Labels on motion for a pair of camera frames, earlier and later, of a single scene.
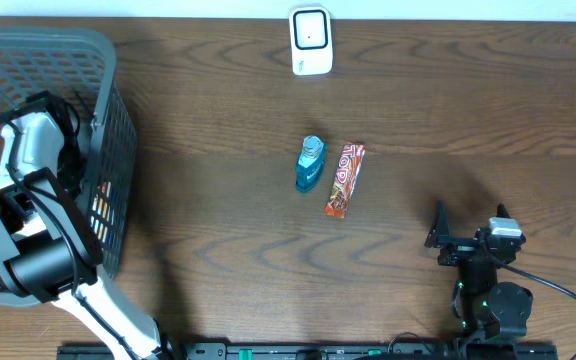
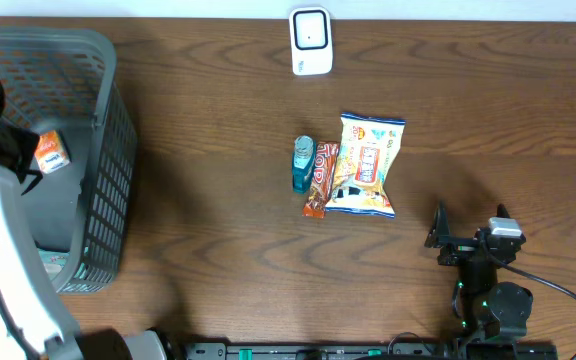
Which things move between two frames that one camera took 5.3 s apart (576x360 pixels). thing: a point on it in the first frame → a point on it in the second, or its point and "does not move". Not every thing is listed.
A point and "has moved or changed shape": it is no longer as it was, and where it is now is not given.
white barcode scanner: [311, 40] does not move
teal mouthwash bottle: [311, 163] has moved or changed shape
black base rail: [320, 351] does not move
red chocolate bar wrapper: [346, 173] → [325, 162]
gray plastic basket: [10, 65] does not move
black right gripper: [439, 236] does not move
